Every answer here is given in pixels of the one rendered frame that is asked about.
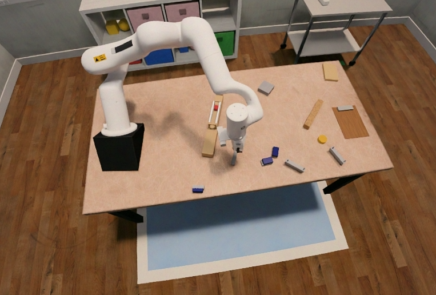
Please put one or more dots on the light wooden stick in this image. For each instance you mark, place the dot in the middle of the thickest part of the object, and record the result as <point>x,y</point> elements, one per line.
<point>313,114</point>

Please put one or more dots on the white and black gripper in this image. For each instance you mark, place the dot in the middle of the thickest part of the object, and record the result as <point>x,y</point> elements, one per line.
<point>237,144</point>

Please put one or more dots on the yellow short cylinder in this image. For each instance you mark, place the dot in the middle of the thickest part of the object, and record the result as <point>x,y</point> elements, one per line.
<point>322,139</point>

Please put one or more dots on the brown wooden clipboard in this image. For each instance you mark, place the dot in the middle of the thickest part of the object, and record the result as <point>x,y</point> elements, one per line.
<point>350,122</point>

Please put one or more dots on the tan flat rectangular block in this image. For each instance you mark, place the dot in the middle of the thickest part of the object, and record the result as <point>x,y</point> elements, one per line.
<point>330,72</point>

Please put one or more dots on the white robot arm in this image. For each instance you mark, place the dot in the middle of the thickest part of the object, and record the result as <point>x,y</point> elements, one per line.
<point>114,58</point>

